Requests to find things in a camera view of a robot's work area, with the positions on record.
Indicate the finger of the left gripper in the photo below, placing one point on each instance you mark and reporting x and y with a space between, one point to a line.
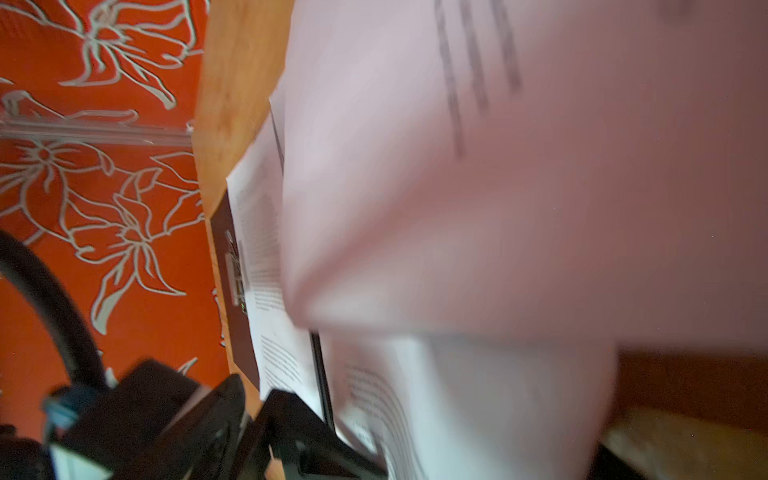
286 429
201 445

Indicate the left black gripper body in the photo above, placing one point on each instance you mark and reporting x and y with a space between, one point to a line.
124 422

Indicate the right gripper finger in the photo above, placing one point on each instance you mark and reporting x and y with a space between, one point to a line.
607 466

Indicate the printed sheet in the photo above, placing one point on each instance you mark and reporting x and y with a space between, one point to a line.
430 409
529 170
283 352

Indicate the blue folder black inside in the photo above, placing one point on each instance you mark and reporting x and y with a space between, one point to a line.
232 300

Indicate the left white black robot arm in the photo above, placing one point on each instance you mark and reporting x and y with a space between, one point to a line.
29 459

